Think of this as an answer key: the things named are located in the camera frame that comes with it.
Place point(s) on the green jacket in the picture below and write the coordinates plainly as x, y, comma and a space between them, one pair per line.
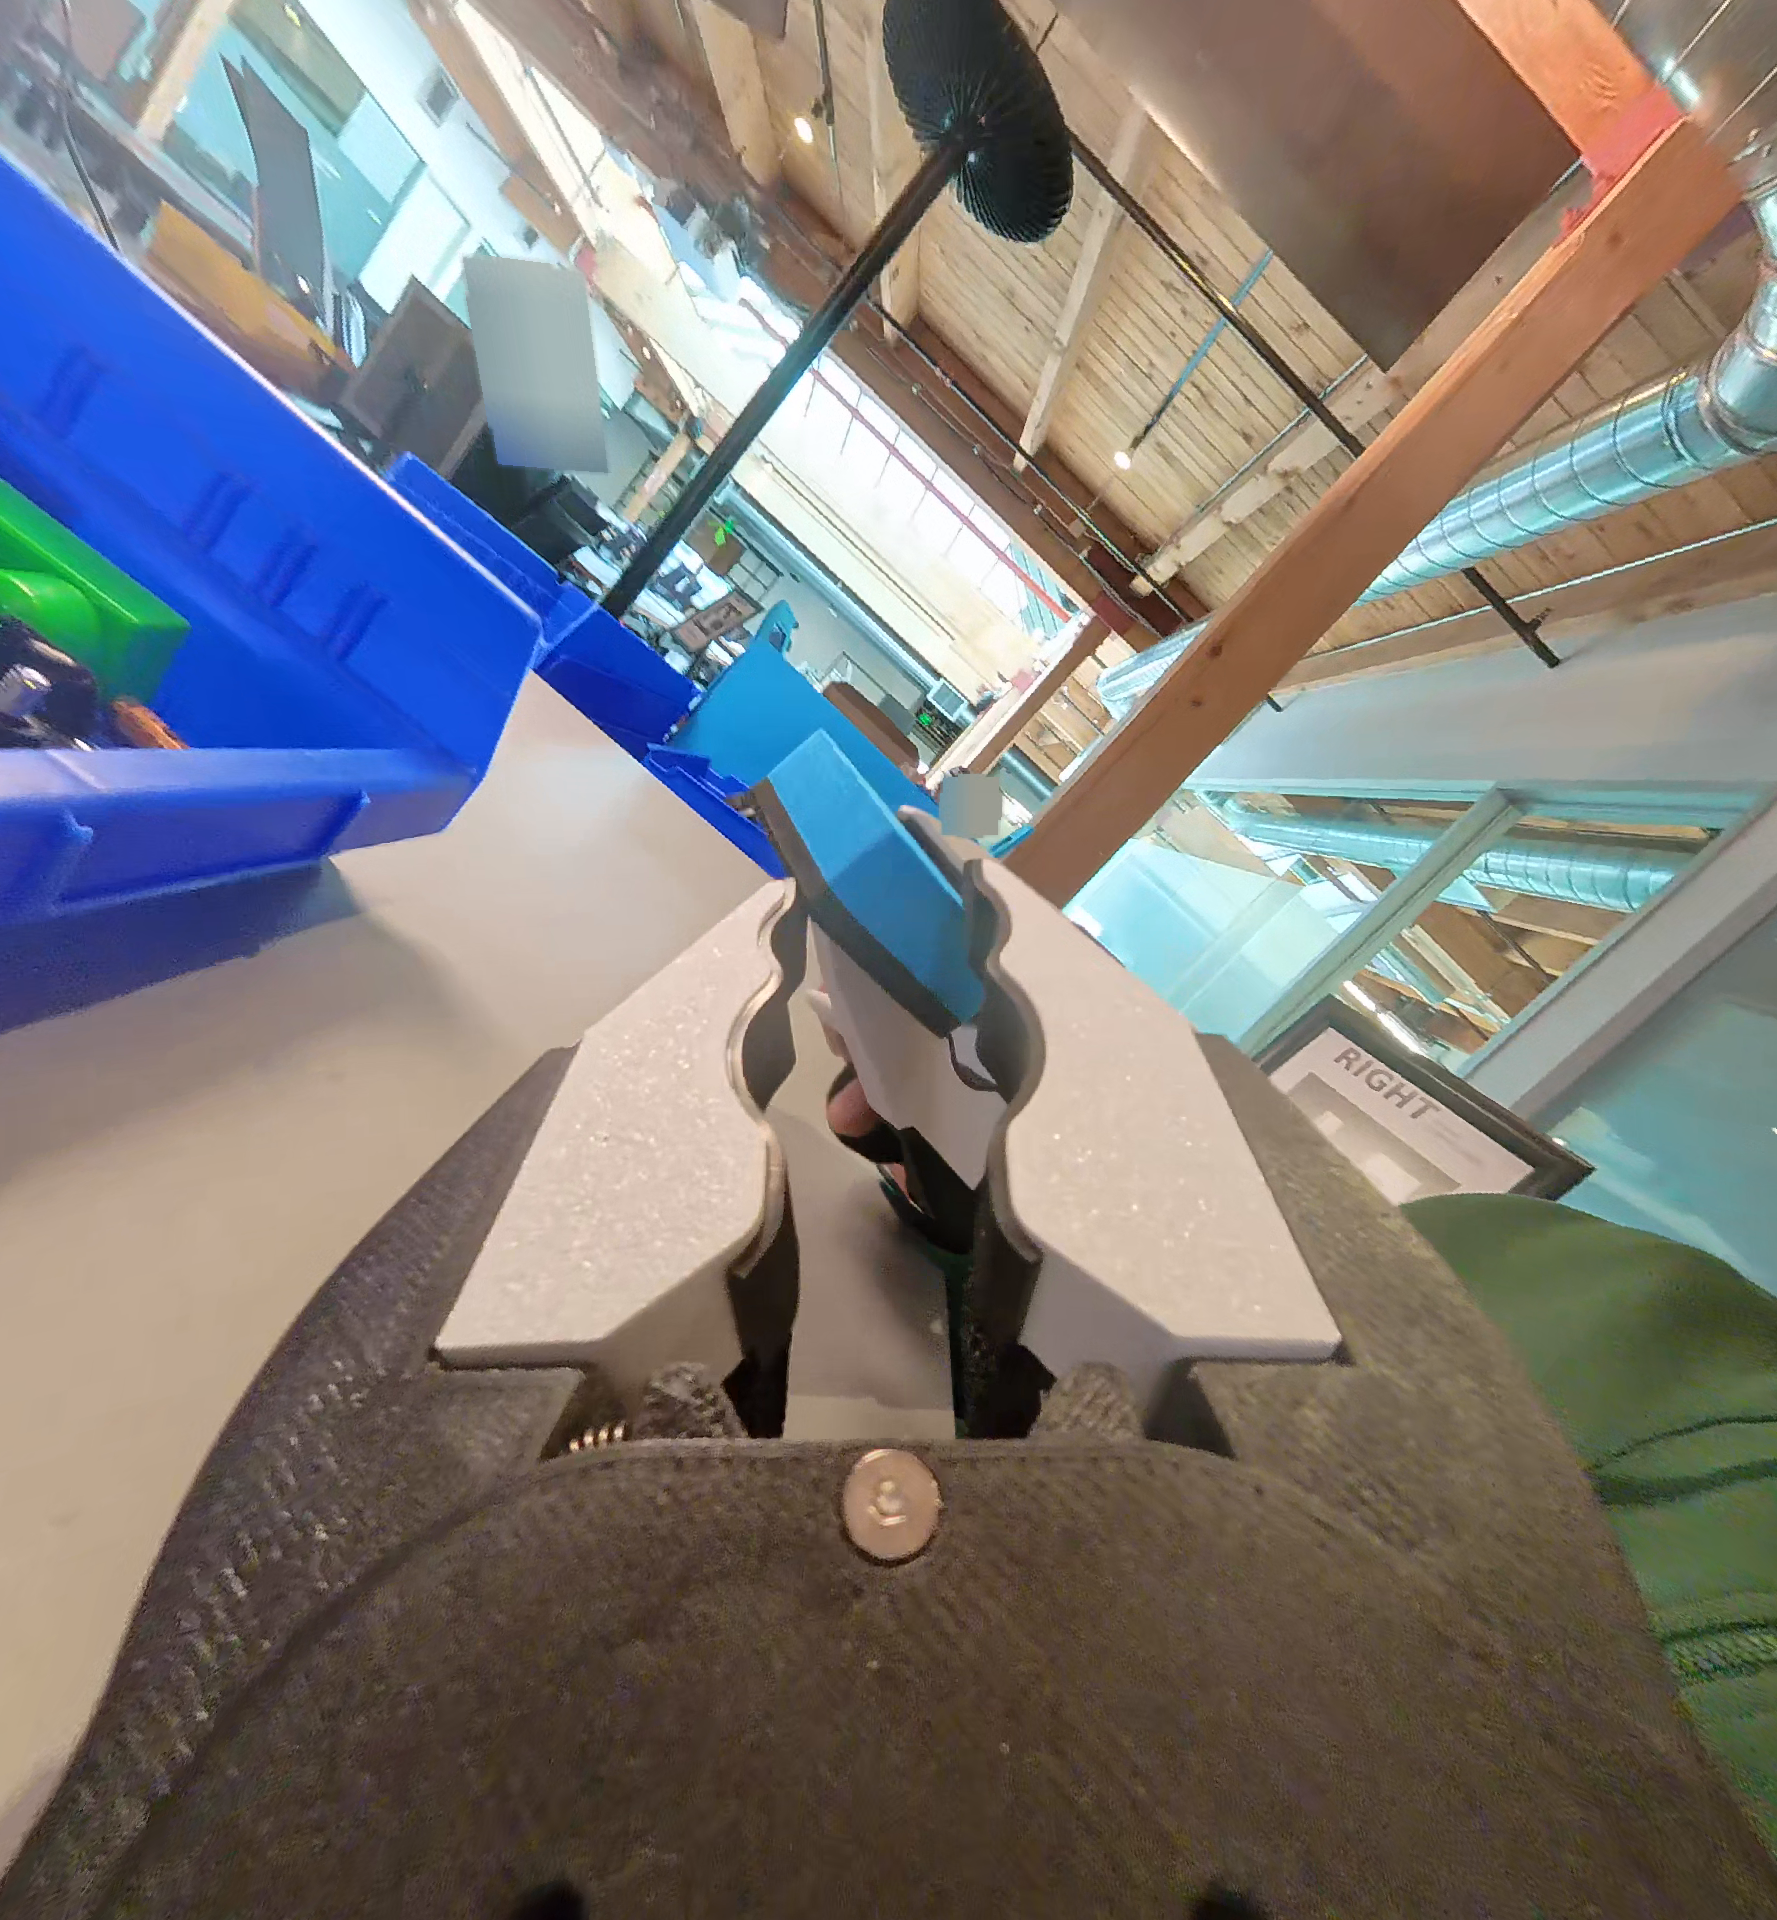
1698, 1424

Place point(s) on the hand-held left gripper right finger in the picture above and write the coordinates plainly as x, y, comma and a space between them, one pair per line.
1173, 1200

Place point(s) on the computer monitor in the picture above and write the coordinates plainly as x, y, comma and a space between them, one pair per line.
408, 360

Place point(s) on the framed marker sign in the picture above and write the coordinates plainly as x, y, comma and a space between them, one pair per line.
1414, 1109

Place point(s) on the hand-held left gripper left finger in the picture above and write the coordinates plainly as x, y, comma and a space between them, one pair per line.
603, 1200

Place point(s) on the silver spiral duct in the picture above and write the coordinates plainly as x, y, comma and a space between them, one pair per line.
1773, 344
1504, 866

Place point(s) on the light blue cart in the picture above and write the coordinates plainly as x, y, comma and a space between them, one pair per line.
769, 705

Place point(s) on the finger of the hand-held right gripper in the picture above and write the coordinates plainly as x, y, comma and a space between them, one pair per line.
904, 1073

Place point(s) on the small blue bin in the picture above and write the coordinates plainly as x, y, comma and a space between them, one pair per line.
589, 659
709, 810

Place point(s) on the large blue plastic bin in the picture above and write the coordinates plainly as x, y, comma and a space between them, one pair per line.
303, 495

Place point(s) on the dark overhead panel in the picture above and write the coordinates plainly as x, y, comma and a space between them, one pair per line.
1354, 135

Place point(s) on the black tilted panel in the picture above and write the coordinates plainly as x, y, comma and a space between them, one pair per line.
282, 180

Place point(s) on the thick wooden post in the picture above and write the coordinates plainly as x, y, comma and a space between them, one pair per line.
1399, 495

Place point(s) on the slim wooden post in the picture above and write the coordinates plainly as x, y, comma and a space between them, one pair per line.
1046, 691

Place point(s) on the black pole round disc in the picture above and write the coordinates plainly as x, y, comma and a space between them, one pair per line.
980, 105

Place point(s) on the green two-stud brick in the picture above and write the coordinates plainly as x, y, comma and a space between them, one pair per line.
48, 578

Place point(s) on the light blue foam block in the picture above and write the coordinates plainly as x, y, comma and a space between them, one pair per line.
873, 871

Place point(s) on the person's right hand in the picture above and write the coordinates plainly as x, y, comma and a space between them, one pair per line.
851, 1107

